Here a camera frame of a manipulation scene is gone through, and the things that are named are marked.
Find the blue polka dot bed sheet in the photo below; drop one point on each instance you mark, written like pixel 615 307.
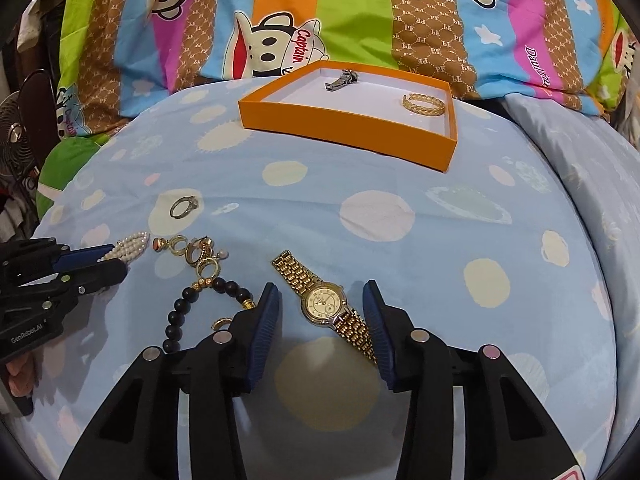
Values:
pixel 400 260

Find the orange stone gold earring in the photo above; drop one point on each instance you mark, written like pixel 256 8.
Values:
pixel 159 245

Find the gold hoop earring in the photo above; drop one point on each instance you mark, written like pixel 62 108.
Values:
pixel 175 252

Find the pearl earring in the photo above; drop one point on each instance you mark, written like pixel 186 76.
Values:
pixel 222 255

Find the black electric fan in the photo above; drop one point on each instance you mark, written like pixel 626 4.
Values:
pixel 15 130

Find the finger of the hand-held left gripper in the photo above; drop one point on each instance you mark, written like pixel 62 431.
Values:
pixel 85 256
pixel 100 272

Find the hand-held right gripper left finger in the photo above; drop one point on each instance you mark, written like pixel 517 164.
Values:
pixel 262 330

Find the orange cardboard box tray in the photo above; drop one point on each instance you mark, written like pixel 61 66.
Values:
pixel 350 135

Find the gold wristwatch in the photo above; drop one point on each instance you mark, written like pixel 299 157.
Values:
pixel 320 302

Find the hanging clothes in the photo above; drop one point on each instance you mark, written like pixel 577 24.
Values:
pixel 40 25

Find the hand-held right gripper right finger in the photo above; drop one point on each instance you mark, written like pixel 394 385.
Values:
pixel 377 340

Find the colourful cartoon monkey blanket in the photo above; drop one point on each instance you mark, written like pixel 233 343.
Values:
pixel 350 10

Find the green cloth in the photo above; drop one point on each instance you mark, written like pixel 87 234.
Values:
pixel 65 160

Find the pale blue pillow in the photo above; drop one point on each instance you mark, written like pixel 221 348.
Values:
pixel 600 185

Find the person's left hand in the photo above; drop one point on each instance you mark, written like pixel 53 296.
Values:
pixel 17 377

